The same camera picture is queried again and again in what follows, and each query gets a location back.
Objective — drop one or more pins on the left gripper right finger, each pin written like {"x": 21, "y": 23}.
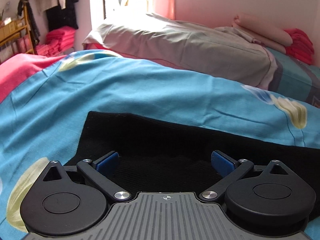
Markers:
{"x": 263, "y": 194}

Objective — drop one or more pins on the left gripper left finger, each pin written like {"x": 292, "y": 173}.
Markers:
{"x": 66, "y": 200}

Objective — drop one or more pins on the black knit pants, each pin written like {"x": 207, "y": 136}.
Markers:
{"x": 158, "y": 156}

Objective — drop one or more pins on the blue floral bed sheet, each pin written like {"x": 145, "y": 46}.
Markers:
{"x": 45, "y": 103}

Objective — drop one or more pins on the striped teal folded quilt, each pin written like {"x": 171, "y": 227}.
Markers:
{"x": 295, "y": 79}

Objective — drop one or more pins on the grey pillow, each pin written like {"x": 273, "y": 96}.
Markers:
{"x": 224, "y": 52}

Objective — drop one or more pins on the folded red clothes stack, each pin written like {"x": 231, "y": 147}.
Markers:
{"x": 301, "y": 47}

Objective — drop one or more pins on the folded pink blanket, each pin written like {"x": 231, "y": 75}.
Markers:
{"x": 262, "y": 30}

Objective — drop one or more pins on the pink red clothes pile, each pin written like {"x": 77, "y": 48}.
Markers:
{"x": 57, "y": 41}

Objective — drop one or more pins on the wooden shelf rack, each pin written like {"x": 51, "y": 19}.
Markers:
{"x": 16, "y": 37}

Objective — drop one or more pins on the hanging clothes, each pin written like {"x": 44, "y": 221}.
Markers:
{"x": 59, "y": 13}

